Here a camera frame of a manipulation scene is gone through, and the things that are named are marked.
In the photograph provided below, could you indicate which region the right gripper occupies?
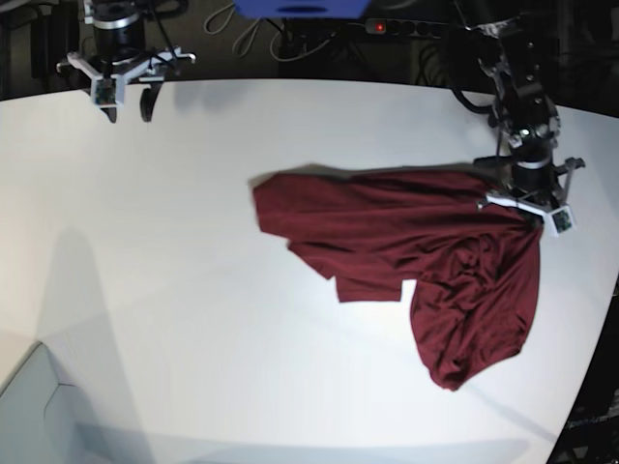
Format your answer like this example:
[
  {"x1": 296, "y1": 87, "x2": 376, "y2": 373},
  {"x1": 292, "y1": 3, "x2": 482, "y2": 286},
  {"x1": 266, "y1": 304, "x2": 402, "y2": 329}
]
[{"x1": 56, "y1": 46, "x2": 196, "y2": 124}]

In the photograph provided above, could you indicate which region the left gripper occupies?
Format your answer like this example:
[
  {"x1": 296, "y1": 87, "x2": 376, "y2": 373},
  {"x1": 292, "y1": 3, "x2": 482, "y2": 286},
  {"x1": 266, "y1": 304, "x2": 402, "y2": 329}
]
[{"x1": 474, "y1": 157, "x2": 586, "y2": 233}]

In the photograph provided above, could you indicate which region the dark red t-shirt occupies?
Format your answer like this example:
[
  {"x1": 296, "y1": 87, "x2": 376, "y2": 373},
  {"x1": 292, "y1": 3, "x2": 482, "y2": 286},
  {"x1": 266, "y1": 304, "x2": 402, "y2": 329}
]
[{"x1": 252, "y1": 169, "x2": 543, "y2": 391}]

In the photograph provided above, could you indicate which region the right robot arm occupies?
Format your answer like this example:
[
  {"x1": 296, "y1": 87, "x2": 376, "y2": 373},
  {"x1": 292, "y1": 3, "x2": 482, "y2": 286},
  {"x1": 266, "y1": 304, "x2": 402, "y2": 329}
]
[{"x1": 56, "y1": 1, "x2": 196, "y2": 124}]

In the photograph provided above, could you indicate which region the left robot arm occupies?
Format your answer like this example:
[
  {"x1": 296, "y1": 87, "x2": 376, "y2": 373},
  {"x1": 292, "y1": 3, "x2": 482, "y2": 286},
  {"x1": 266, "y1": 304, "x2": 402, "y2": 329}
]
[{"x1": 454, "y1": 1, "x2": 585, "y2": 237}]

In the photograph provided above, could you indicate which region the black box on floor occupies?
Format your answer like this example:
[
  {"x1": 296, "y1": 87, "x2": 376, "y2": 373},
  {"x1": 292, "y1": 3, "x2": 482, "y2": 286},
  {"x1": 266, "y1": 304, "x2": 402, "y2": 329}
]
[{"x1": 30, "y1": 3, "x2": 79, "y2": 79}]

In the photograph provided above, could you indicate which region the blue box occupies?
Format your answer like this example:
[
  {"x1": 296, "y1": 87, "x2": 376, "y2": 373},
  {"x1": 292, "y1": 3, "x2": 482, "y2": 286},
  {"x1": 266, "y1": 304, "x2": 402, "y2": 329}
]
[{"x1": 234, "y1": 0, "x2": 370, "y2": 18}]

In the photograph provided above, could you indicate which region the black power strip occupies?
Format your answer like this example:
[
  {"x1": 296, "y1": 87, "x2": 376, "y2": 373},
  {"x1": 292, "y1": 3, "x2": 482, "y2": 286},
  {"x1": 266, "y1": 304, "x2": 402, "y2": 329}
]
[{"x1": 364, "y1": 18, "x2": 449, "y2": 40}]

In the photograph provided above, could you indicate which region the white bin corner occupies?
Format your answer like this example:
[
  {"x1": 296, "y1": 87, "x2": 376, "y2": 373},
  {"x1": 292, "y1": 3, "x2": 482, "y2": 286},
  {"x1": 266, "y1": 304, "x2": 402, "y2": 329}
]
[{"x1": 1, "y1": 343, "x2": 109, "y2": 463}]

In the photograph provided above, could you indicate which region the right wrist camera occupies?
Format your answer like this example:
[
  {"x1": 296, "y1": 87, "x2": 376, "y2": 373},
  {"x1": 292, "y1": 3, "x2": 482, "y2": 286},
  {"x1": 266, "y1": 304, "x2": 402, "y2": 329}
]
[{"x1": 91, "y1": 77, "x2": 118, "y2": 107}]

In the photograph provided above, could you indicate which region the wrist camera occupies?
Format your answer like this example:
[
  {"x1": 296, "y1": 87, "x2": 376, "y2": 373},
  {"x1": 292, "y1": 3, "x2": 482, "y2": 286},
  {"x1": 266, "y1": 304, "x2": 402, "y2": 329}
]
[
  {"x1": 91, "y1": 77, "x2": 118, "y2": 107},
  {"x1": 545, "y1": 204, "x2": 575, "y2": 237}
]

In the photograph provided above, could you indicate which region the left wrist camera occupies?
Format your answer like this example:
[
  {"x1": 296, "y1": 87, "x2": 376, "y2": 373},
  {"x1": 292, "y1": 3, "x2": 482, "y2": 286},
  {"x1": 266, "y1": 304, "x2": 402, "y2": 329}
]
[{"x1": 545, "y1": 204, "x2": 575, "y2": 237}]

